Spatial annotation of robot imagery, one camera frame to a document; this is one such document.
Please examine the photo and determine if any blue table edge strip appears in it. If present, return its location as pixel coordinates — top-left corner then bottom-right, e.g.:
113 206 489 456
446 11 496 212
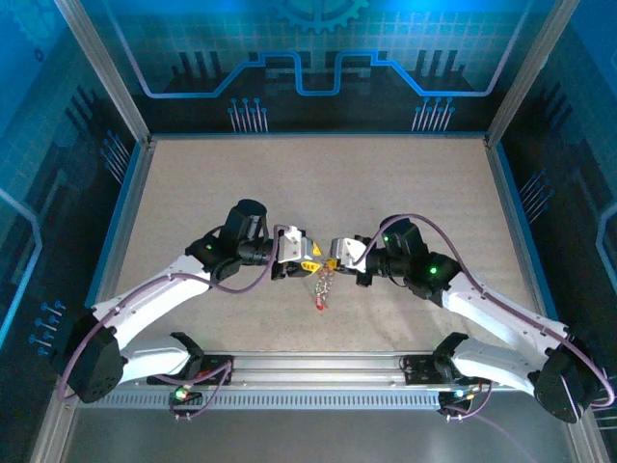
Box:
148 129 489 142

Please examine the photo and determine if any small circuit board with LEDs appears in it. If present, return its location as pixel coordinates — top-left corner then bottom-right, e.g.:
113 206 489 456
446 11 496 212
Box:
169 388 203 407
437 385 478 402

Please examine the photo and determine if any aluminium table edge rail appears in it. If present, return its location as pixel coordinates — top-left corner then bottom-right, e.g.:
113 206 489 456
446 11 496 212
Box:
84 137 156 314
483 136 558 319

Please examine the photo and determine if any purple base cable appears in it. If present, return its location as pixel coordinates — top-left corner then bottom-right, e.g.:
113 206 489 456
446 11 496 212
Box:
442 379 534 457
167 364 233 422

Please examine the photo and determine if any slotted grey cable duct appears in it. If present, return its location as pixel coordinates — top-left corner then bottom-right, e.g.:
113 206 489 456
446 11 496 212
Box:
76 388 483 412

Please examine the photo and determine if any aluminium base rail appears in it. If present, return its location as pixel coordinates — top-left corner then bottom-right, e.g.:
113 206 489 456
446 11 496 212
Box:
201 350 438 388

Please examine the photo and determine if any silver key chain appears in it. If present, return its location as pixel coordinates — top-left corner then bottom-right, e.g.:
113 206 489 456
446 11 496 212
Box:
310 262 337 313

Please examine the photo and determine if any aluminium frame post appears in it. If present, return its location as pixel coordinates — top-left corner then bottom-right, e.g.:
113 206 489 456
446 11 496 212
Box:
53 0 151 146
485 0 579 146

